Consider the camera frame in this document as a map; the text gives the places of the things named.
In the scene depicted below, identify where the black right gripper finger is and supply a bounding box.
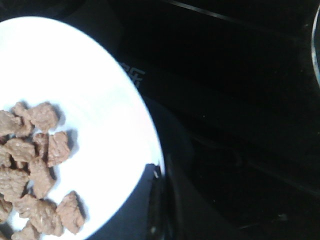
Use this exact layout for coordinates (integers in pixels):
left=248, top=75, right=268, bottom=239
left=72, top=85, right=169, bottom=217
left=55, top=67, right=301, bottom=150
left=145, top=165, right=180, bottom=240

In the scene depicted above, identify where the light blue plate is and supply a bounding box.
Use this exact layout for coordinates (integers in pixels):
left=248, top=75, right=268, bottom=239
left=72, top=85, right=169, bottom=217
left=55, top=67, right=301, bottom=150
left=0, top=16, right=166, bottom=240

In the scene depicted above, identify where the brown meat pieces pile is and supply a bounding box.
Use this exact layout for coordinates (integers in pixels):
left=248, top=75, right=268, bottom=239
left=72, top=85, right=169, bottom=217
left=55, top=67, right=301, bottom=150
left=0, top=102, right=86, bottom=240

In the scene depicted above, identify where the black glass cooktop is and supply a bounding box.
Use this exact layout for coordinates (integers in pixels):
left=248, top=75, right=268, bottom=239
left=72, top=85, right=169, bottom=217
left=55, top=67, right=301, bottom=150
left=61, top=0, right=320, bottom=240

